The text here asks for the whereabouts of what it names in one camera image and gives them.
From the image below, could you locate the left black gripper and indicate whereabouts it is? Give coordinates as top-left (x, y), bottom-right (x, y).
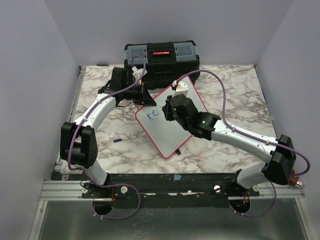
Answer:
top-left (122, 82), bottom-right (157, 106)

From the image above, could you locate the pink framed whiteboard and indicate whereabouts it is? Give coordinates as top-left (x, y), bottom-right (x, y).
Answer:
top-left (135, 86), bottom-right (192, 159)

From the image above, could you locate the blue marker cap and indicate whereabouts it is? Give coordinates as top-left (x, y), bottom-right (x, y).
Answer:
top-left (113, 138), bottom-right (122, 143)

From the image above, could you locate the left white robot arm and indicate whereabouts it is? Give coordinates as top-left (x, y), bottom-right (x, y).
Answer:
top-left (59, 66), bottom-right (156, 198)

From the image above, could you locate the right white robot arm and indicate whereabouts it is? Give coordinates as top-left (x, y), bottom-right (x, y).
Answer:
top-left (162, 94), bottom-right (296, 196)

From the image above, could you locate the black plastic toolbox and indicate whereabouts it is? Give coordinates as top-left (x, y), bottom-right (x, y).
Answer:
top-left (124, 40), bottom-right (200, 90)

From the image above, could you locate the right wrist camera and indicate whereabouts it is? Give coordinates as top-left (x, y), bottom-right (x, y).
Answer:
top-left (171, 80), bottom-right (189, 97)

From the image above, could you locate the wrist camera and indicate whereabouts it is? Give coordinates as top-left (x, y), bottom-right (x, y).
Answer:
top-left (171, 80), bottom-right (189, 97)
top-left (131, 66), bottom-right (148, 81)

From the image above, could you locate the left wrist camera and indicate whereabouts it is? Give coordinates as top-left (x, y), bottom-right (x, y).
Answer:
top-left (131, 66), bottom-right (148, 81)

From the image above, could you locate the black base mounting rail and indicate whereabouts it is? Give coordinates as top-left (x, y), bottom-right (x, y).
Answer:
top-left (82, 173), bottom-right (261, 209)

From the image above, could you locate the aluminium frame rail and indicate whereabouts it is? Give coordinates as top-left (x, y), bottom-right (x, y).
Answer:
top-left (39, 66), bottom-right (86, 202)

